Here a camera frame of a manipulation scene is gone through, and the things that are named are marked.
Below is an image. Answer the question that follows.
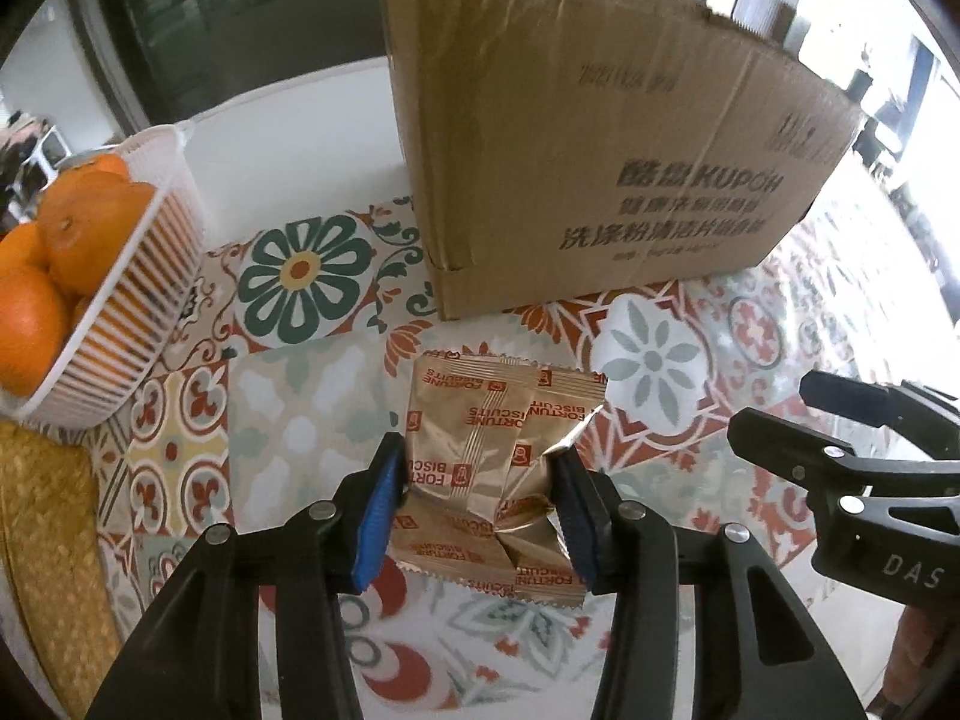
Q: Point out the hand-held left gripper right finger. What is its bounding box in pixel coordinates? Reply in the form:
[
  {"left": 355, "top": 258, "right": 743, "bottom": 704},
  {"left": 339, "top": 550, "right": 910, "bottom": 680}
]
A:
[{"left": 546, "top": 444, "right": 875, "bottom": 720}]

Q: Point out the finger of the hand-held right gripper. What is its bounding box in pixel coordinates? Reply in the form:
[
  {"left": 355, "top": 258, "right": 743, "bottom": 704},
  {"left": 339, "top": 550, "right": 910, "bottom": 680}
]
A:
[
  {"left": 797, "top": 369, "right": 960, "bottom": 460},
  {"left": 726, "top": 405, "right": 960, "bottom": 502}
]

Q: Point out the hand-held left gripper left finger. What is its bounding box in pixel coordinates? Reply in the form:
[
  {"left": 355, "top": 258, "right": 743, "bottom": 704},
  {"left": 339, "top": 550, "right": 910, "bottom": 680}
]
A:
[{"left": 86, "top": 431, "right": 410, "bottom": 720}]

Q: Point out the red and green plush toy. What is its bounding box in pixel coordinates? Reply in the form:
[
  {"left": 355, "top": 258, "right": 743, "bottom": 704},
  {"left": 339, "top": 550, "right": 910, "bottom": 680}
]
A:
[{"left": 391, "top": 349, "right": 610, "bottom": 607}]

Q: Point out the brown cardboard box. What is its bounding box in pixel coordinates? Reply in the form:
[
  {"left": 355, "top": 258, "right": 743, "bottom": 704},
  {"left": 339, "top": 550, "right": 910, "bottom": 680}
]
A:
[{"left": 360, "top": 0, "right": 867, "bottom": 322}]

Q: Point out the person's right hand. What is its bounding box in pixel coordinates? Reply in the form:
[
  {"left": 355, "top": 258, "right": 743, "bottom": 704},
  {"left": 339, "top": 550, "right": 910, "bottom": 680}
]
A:
[{"left": 887, "top": 604, "right": 947, "bottom": 720}]

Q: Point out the floral patterned table mat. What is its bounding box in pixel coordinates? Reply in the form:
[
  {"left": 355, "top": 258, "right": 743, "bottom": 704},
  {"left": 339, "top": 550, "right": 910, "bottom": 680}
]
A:
[{"left": 82, "top": 195, "right": 960, "bottom": 720}]

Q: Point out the white slatted plastic basket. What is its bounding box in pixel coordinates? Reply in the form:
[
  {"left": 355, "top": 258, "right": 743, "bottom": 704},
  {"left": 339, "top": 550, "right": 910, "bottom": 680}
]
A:
[{"left": 0, "top": 124, "right": 205, "bottom": 430}]

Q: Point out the yellow woven mat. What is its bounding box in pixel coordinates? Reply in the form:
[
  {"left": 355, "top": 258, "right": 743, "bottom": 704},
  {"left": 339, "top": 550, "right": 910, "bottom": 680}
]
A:
[{"left": 0, "top": 420, "right": 125, "bottom": 700}]

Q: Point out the orange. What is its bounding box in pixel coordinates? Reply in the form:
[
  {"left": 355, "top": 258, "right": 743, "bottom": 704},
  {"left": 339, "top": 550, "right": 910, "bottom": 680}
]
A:
[
  {"left": 0, "top": 223, "right": 50, "bottom": 275},
  {"left": 0, "top": 264, "right": 70, "bottom": 398},
  {"left": 75, "top": 154, "right": 132, "bottom": 185},
  {"left": 37, "top": 180, "right": 158, "bottom": 297}
]

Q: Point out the white chair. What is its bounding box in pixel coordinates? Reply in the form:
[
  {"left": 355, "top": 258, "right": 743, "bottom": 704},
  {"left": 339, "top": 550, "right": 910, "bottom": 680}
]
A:
[{"left": 0, "top": 109, "right": 70, "bottom": 200}]

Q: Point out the dark glass door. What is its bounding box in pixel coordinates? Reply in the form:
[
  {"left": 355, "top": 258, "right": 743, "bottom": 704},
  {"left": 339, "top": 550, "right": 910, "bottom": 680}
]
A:
[{"left": 94, "top": 0, "right": 542, "bottom": 140}]

